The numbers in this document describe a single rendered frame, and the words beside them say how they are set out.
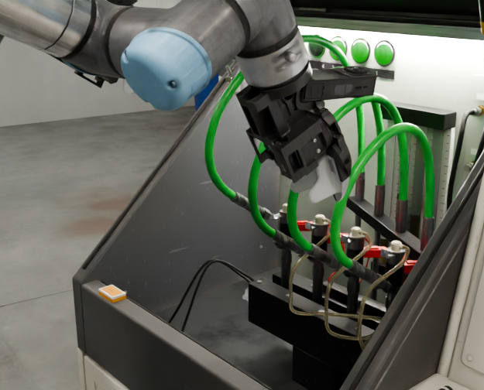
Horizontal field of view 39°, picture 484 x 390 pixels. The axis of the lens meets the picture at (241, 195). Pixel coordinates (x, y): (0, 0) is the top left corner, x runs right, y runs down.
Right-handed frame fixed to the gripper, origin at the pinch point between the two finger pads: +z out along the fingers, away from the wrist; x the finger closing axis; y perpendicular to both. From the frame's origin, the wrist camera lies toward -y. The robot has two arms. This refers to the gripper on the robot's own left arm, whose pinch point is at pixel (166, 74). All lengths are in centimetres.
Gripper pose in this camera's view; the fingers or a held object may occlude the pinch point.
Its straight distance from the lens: 122.7
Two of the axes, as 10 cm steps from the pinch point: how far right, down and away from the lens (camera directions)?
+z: 7.6, 4.2, 4.9
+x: 5.4, 0.0, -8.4
